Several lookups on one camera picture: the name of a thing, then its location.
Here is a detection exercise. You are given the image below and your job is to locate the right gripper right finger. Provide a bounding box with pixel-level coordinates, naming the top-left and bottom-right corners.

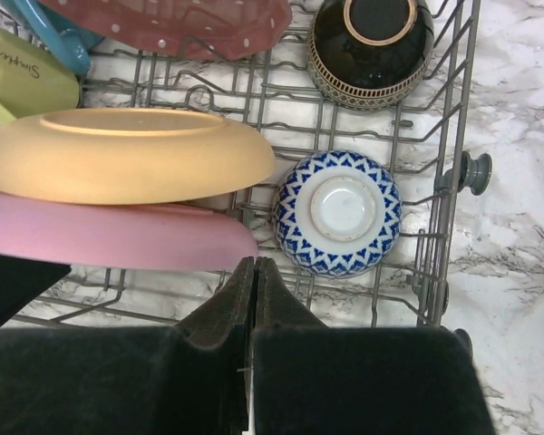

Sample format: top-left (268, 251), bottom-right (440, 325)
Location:
top-left (252, 258), bottom-right (494, 435)

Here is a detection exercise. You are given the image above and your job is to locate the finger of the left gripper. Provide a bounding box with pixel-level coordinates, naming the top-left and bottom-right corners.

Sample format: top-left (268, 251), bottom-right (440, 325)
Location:
top-left (0, 256), bottom-right (71, 326)

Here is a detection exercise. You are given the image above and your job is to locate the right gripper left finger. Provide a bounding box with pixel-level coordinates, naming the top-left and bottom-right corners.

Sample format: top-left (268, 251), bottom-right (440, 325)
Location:
top-left (0, 257), bottom-right (254, 434)

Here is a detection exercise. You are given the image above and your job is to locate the pink round bear plate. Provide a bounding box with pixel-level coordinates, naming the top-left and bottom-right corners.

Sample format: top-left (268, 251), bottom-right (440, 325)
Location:
top-left (0, 193), bottom-right (258, 271)

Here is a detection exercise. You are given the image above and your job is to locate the yellow pink rimmed plate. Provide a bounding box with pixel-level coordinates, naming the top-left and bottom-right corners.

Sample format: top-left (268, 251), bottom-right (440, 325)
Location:
top-left (0, 108), bottom-right (277, 205)

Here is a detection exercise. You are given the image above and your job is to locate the red patterned bowl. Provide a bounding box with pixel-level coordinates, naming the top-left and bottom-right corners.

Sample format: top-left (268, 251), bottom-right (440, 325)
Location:
top-left (272, 150), bottom-right (403, 278)

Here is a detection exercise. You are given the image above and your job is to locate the yellow green mug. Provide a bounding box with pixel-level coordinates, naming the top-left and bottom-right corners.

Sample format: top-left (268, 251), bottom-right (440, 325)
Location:
top-left (0, 28), bottom-right (81, 125)

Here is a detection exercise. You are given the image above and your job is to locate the blue floral mug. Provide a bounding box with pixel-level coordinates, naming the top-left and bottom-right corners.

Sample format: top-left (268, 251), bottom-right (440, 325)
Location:
top-left (0, 0), bottom-right (103, 76)

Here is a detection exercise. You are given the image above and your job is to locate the grey wire dish rack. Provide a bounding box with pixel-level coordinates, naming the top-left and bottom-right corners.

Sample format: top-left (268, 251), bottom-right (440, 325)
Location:
top-left (0, 0), bottom-right (494, 363)

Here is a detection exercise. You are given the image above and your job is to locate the brown plate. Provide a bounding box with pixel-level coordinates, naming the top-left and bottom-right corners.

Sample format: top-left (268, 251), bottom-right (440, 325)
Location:
top-left (42, 0), bottom-right (292, 61)

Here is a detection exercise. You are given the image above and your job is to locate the dark brown cream bowl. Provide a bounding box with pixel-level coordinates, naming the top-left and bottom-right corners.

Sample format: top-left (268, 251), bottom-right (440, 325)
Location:
top-left (307, 0), bottom-right (434, 111)

